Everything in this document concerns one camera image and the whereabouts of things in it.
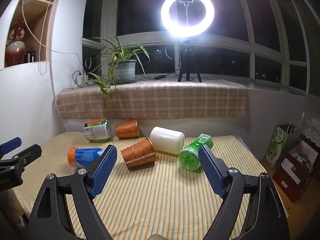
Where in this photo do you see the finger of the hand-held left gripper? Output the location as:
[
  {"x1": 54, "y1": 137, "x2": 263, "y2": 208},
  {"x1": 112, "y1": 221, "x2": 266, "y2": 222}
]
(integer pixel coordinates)
[
  {"x1": 0, "y1": 144, "x2": 42, "y2": 173},
  {"x1": 0, "y1": 137, "x2": 22, "y2": 157}
]

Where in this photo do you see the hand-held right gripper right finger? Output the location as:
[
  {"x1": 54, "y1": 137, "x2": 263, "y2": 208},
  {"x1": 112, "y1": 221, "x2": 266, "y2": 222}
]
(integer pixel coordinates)
[{"x1": 199, "y1": 144, "x2": 290, "y2": 240}]

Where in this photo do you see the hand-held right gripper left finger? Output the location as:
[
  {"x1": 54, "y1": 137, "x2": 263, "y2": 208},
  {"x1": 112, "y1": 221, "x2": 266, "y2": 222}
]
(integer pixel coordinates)
[{"x1": 28, "y1": 144, "x2": 118, "y2": 240}]

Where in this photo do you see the orange patterned paper cup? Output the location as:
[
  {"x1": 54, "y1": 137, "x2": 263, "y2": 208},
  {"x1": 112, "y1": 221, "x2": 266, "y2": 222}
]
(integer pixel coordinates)
[
  {"x1": 115, "y1": 120, "x2": 140, "y2": 139},
  {"x1": 121, "y1": 138, "x2": 157, "y2": 169}
]

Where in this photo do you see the white plastic cup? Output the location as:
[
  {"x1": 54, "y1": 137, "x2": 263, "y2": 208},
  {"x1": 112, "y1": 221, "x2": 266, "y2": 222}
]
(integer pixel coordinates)
[{"x1": 149, "y1": 127, "x2": 185, "y2": 155}]

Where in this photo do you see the green plastic bottle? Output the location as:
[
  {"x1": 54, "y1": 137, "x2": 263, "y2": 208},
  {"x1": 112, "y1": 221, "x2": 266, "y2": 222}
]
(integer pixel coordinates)
[{"x1": 179, "y1": 134, "x2": 214, "y2": 170}]

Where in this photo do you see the striped table cloth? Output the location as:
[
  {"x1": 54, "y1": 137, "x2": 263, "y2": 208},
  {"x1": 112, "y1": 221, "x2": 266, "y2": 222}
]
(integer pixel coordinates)
[{"x1": 15, "y1": 132, "x2": 275, "y2": 240}]

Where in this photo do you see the green paper bag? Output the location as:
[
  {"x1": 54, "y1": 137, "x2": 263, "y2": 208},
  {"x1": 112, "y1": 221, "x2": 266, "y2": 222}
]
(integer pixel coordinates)
[{"x1": 265, "y1": 124, "x2": 297, "y2": 170}]

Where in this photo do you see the red cardboard box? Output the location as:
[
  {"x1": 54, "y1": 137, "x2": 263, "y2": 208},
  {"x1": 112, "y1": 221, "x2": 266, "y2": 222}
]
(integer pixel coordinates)
[{"x1": 272, "y1": 140, "x2": 318, "y2": 203}]

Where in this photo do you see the plaid cloth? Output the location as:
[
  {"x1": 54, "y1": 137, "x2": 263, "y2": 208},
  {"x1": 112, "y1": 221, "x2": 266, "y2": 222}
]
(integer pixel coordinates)
[{"x1": 55, "y1": 79, "x2": 249, "y2": 120}]

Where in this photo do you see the dark bottle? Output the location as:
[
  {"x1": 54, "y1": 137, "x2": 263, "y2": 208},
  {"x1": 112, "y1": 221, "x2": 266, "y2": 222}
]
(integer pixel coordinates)
[{"x1": 26, "y1": 47, "x2": 36, "y2": 63}]

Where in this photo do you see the white power strip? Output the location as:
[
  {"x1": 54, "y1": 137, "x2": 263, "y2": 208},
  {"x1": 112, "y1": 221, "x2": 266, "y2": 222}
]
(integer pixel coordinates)
[{"x1": 76, "y1": 73, "x2": 90, "y2": 86}]

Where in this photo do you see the red and white vase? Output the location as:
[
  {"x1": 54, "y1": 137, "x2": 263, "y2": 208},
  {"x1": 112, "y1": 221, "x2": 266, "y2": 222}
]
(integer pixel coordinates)
[{"x1": 5, "y1": 21, "x2": 27, "y2": 67}]

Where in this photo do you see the potted spider plant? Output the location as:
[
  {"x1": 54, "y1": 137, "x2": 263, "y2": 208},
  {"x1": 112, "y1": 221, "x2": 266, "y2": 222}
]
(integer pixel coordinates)
[{"x1": 86, "y1": 35, "x2": 150, "y2": 108}]

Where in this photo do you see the white lace cloth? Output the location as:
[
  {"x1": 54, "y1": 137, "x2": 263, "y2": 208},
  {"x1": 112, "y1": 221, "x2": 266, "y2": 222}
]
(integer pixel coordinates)
[{"x1": 299, "y1": 115, "x2": 320, "y2": 143}]

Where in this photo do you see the black tripod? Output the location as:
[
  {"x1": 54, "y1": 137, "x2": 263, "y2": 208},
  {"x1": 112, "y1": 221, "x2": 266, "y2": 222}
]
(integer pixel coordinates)
[{"x1": 177, "y1": 36, "x2": 202, "y2": 83}]

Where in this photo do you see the wooden shelf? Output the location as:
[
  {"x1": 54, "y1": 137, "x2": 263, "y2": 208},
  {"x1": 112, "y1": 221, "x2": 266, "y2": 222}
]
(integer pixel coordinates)
[{"x1": 0, "y1": 0, "x2": 62, "y2": 68}]

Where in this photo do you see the black cable with switch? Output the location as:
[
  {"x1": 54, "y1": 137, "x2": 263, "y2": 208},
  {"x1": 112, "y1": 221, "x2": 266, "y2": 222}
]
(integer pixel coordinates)
[{"x1": 135, "y1": 73, "x2": 181, "y2": 81}]

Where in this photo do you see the white cable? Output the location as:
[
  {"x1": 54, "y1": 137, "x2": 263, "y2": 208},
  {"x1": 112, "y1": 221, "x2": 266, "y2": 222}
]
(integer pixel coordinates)
[{"x1": 21, "y1": 0, "x2": 85, "y2": 75}]

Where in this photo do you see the beaded pull cord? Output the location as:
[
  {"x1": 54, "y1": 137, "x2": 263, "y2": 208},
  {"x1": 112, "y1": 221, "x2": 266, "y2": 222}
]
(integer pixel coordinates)
[{"x1": 37, "y1": 0, "x2": 58, "y2": 75}]

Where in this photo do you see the ring light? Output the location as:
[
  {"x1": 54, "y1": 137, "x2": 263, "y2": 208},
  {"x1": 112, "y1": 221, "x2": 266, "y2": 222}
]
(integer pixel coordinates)
[{"x1": 161, "y1": 0, "x2": 215, "y2": 37}]

